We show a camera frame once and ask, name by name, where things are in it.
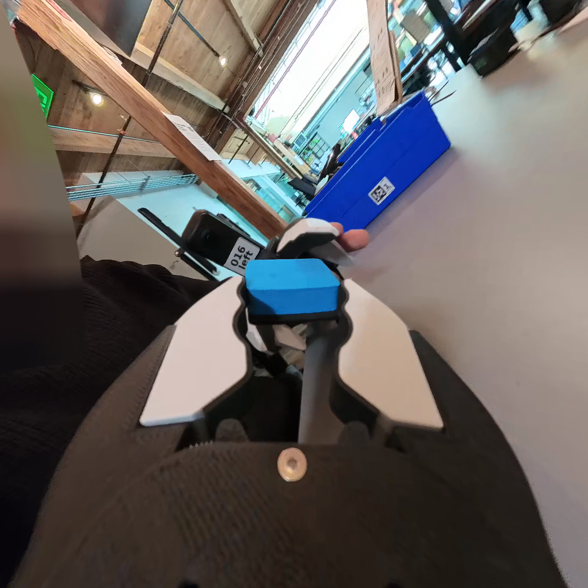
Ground blue bin with tag label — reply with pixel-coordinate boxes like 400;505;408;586
303;91;452;230

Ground wooden support beam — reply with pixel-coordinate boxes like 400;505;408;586
16;0;288;239

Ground black office chair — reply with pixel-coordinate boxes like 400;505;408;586
317;143;344;184

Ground long black door handle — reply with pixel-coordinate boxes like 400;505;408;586
138;208;221;282

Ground green exit sign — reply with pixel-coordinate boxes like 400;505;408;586
31;73;55;122

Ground person's left hand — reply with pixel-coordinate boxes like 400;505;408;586
337;228;371;253

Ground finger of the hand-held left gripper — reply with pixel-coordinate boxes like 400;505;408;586
248;322;307;352
275;218;355;272

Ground grey ceiling duct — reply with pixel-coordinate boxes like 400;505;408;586
60;0;152;58

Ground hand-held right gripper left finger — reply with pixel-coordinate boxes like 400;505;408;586
138;277;254;437

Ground white paper notice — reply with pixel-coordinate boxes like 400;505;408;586
164;114;223;162

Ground black support pole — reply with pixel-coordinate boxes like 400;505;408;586
425;0;465;72

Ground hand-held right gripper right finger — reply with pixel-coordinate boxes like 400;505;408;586
330;279;445;435

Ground cardboard sign board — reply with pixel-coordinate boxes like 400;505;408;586
367;0;404;115

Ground blue and black sponge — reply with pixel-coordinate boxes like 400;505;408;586
243;258;347;324

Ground black box green buttons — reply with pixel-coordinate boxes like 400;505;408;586
468;25;520;76

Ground metal conduit pipes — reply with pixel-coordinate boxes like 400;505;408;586
66;174;200;202

